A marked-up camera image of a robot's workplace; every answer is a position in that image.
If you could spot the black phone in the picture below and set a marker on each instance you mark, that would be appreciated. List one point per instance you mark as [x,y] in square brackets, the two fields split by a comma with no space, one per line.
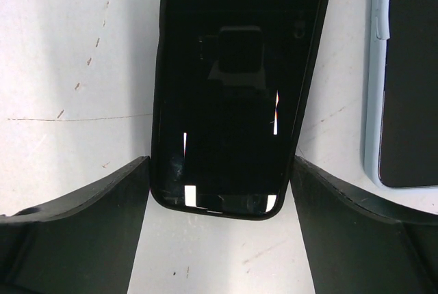
[232,81]

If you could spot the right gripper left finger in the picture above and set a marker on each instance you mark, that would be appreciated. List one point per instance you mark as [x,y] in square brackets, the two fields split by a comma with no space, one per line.
[82,242]

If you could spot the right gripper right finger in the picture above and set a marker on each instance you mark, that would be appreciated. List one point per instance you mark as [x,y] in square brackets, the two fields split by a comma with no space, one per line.
[358,242]

